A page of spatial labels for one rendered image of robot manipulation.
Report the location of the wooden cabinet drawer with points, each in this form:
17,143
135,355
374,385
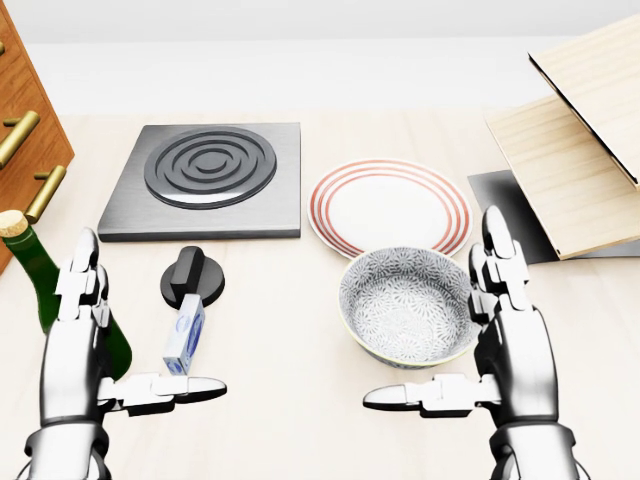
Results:
15,210
20,95

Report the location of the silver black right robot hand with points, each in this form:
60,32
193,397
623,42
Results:
522,370

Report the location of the green wine bottle with cork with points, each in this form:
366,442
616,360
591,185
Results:
35,270

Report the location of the white blue cream cheese box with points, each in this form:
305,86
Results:
184,335

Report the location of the brown wooden cabinet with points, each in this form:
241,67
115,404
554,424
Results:
50,145

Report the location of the round black stove knob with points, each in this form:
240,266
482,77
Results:
192,272

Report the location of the pale wooden slanted rack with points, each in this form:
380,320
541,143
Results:
565,165

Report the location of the flat dark stove plate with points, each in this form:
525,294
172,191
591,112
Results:
210,210

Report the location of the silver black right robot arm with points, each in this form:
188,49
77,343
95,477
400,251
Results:
535,450

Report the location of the white plate with red rings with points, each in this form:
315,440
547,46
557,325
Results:
385,205

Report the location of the grey patterned bowl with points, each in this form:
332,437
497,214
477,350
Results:
405,310

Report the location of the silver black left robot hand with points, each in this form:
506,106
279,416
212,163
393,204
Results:
75,370

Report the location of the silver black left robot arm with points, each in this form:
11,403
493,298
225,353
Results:
65,450

